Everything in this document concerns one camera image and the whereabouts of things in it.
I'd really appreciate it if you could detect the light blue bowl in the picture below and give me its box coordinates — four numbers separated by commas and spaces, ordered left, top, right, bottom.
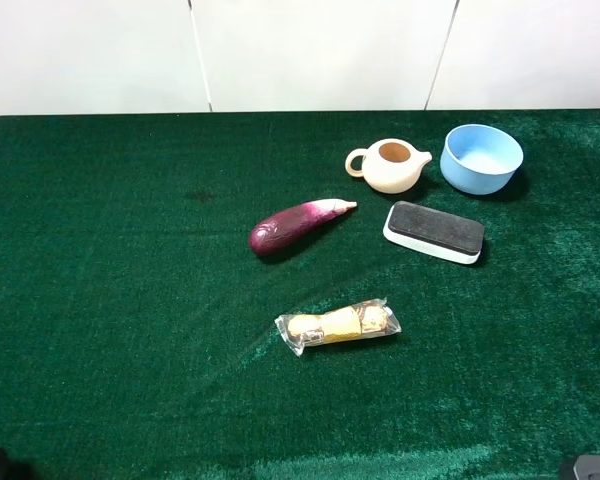
440, 124, 524, 196

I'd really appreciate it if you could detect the grey object bottom right corner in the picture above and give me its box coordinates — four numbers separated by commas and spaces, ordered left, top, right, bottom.
558, 455, 600, 480

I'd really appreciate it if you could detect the purple toy eggplant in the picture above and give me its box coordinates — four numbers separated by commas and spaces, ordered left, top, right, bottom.
248, 198, 357, 256

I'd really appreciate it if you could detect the wrapped snack packet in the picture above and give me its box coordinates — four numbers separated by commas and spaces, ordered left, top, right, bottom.
274, 299, 402, 356

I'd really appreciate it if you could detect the cream ceramic teapot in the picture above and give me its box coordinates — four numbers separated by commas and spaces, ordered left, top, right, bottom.
344, 138, 432, 194

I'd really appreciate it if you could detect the black and white eraser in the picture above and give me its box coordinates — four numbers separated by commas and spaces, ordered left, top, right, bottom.
383, 201, 485, 265

